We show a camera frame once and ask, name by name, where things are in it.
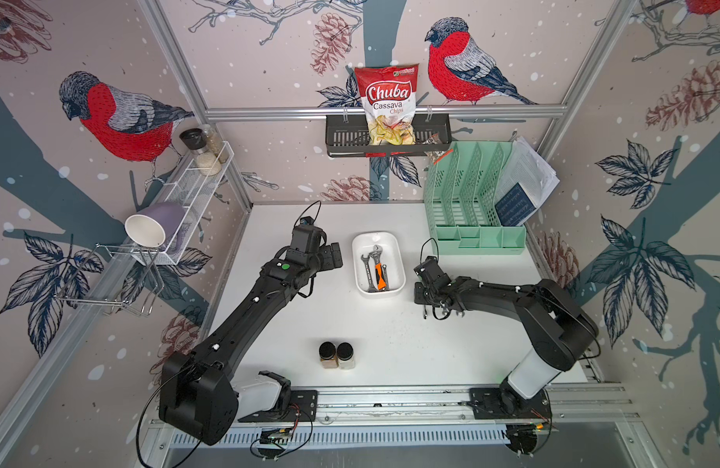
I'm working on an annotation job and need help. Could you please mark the aluminium rail crossbar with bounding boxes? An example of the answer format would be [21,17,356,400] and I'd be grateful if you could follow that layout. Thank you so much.
[205,103,570,123]

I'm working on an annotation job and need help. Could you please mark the black wire hanging basket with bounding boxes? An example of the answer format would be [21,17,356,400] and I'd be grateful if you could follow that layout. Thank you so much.
[325,112,453,158]

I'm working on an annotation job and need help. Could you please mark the white paper documents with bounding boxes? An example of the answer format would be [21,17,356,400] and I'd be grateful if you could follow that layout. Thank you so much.
[496,136,560,225]

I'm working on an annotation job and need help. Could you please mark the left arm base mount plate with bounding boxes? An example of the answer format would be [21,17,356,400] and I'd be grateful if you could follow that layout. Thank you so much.
[237,390,318,423]

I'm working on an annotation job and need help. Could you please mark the white plastic storage box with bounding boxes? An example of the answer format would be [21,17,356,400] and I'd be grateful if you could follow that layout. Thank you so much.
[351,231,406,300]

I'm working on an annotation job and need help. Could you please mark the brown spice jar black lid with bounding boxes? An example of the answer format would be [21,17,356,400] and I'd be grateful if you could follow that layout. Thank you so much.
[318,341,339,369]

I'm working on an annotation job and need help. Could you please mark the white wire wall shelf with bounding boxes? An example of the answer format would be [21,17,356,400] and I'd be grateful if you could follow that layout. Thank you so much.
[149,142,234,265]

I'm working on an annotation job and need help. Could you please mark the green plastic file organizer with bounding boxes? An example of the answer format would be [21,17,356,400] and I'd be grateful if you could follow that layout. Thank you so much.
[424,142,526,255]

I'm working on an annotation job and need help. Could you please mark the dark blue notebook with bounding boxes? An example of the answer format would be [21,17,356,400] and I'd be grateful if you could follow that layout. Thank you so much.
[495,183,537,227]

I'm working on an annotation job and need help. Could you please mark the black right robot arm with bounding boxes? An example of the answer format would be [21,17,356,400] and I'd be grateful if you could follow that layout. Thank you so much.
[414,255,599,413]

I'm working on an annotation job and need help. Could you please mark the spice jar on shelf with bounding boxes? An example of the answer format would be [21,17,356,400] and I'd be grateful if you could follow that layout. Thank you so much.
[180,128,222,177]

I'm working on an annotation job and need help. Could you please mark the red Chuba chips bag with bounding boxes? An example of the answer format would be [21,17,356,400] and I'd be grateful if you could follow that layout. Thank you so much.
[354,64,419,146]

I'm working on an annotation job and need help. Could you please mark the long silver combination wrench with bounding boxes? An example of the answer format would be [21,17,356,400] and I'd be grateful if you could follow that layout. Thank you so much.
[360,255,378,293]

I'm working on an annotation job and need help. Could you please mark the white spice jar black lid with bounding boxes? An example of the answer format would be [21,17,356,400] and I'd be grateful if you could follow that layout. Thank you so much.
[337,342,355,370]

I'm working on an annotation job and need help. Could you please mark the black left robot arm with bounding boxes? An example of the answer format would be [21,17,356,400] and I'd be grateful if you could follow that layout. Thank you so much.
[158,216,344,446]

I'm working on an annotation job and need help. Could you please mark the purple white cup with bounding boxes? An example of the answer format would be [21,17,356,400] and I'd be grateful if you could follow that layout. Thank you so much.
[124,202,186,248]

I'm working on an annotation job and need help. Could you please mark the orange handled adjustable wrench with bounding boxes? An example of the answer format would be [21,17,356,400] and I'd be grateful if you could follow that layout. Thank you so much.
[370,245,388,292]

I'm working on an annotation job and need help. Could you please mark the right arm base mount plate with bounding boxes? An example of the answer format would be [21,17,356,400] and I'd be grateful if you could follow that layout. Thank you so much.
[465,387,552,420]

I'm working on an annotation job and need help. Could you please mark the wire cup holder rack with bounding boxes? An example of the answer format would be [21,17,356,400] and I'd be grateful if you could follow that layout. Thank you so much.
[53,243,165,317]

